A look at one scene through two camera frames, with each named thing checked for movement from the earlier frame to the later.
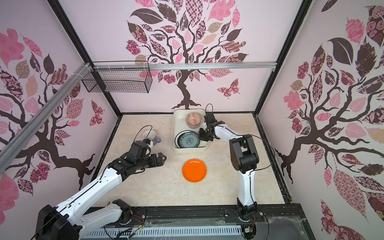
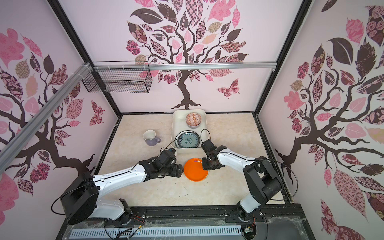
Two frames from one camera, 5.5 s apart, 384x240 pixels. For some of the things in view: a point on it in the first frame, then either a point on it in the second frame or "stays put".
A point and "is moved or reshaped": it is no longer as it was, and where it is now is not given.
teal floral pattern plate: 188,140 stays put
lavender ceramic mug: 151,135 stays put
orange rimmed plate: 194,170 stays put
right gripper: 201,136 to 205,167
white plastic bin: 178,124 is moved or reshaped
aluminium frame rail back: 184,66 stays put
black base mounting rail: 274,223 stays put
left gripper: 154,162 to 175,168
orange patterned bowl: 193,120 stays put
